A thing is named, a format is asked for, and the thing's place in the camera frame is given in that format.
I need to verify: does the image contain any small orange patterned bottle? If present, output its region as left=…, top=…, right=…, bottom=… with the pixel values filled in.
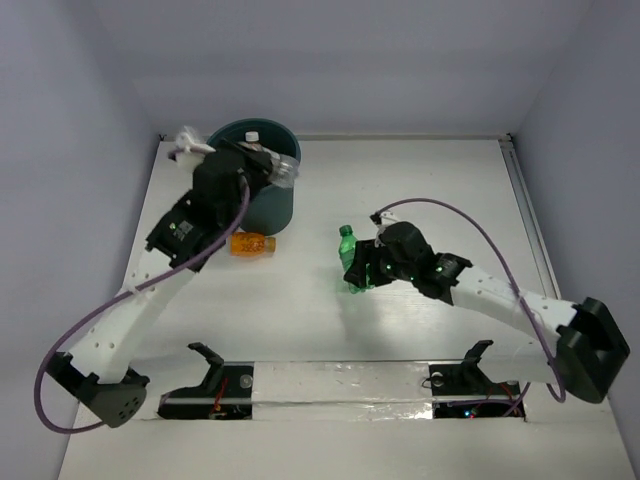
left=230, top=232, right=276, bottom=257

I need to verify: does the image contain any yellow blue label bottle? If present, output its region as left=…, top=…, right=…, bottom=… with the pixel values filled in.
left=241, top=131, right=264, bottom=152

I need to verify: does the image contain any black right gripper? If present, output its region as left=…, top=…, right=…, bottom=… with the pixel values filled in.
left=343, top=238, right=416, bottom=288

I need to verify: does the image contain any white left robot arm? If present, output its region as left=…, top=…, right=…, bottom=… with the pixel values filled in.
left=34, top=140, right=297, bottom=433

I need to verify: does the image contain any green soda bottle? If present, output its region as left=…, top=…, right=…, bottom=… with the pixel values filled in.
left=338, top=224, right=372, bottom=294

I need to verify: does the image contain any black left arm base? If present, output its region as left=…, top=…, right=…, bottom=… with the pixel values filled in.
left=157, top=342, right=255, bottom=420

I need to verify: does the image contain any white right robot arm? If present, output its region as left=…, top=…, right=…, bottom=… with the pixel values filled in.
left=338, top=221, right=630, bottom=404

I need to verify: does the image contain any clear bottle black label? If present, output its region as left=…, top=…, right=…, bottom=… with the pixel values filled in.
left=267, top=153, right=300, bottom=189

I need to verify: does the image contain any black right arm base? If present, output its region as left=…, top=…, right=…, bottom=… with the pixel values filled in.
left=420, top=340, right=526, bottom=420

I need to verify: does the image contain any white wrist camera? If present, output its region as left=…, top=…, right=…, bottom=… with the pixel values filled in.
left=370, top=210, right=400, bottom=248
left=168, top=126, right=215, bottom=173

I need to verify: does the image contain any dark green plastic bin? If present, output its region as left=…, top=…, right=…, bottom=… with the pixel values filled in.
left=207, top=118, right=301, bottom=236

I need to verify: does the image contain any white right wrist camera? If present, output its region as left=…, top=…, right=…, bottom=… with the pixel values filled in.
left=370, top=210, right=400, bottom=248

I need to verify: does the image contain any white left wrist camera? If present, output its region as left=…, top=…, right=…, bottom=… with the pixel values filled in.
left=168, top=126, right=215, bottom=173

